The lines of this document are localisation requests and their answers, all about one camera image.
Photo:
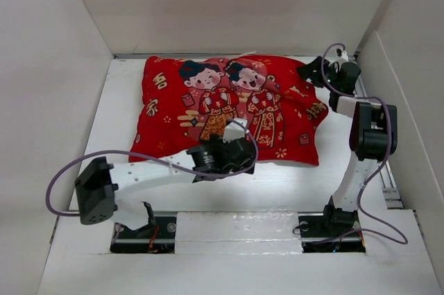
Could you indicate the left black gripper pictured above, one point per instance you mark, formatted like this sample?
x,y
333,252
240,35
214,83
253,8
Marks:
x,y
216,141

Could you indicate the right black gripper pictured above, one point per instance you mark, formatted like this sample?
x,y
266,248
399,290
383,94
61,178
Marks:
x,y
306,70

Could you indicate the red cartoon print pillowcase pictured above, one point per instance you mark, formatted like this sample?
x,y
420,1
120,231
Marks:
x,y
185,101

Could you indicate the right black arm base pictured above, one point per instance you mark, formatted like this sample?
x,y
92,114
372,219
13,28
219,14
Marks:
x,y
330,231

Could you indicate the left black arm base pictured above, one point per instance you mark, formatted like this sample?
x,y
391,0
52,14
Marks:
x,y
158,236

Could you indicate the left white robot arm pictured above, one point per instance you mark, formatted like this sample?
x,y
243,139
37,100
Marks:
x,y
102,188

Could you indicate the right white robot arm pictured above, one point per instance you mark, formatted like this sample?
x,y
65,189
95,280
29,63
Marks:
x,y
334,103

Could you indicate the white taped foam block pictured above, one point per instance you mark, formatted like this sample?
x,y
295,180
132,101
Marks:
x,y
237,233

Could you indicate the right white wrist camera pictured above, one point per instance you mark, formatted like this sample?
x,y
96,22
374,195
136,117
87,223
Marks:
x,y
342,56

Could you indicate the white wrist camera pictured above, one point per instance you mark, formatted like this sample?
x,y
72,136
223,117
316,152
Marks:
x,y
235,129
342,56

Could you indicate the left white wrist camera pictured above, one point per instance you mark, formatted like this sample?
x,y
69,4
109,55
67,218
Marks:
x,y
235,129

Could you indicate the aluminium rail right side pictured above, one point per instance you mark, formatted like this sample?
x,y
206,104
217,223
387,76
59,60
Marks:
x,y
385,170

